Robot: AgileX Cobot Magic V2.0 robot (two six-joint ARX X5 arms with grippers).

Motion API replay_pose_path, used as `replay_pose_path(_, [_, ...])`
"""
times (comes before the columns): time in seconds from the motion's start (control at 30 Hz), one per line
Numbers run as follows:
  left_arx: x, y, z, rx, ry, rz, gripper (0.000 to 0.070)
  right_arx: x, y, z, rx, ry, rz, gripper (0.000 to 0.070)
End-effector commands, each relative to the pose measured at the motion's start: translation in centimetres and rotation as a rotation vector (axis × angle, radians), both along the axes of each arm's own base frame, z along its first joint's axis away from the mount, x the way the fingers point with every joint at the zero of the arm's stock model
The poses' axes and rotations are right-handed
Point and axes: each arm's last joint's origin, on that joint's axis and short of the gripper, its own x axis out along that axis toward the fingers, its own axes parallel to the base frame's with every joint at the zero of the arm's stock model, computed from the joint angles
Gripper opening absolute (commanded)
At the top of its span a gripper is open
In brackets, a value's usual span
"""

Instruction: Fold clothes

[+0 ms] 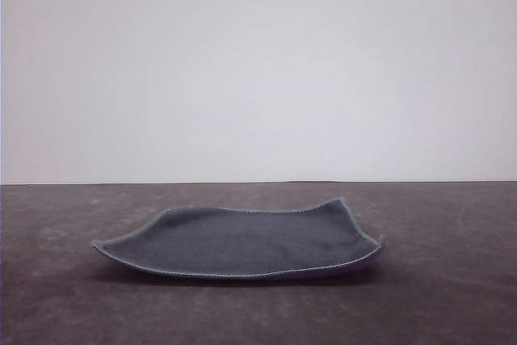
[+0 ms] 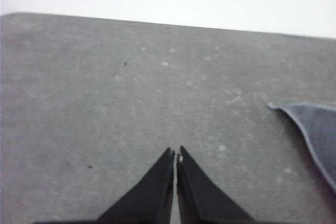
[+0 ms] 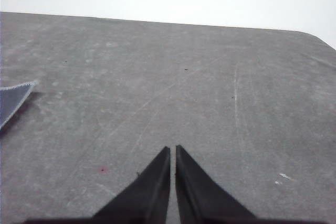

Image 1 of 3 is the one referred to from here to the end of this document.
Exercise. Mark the grey table cloth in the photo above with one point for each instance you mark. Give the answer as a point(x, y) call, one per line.
point(363, 304)

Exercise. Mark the purple towel with grey hem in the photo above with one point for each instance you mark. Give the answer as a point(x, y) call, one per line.
point(242, 240)

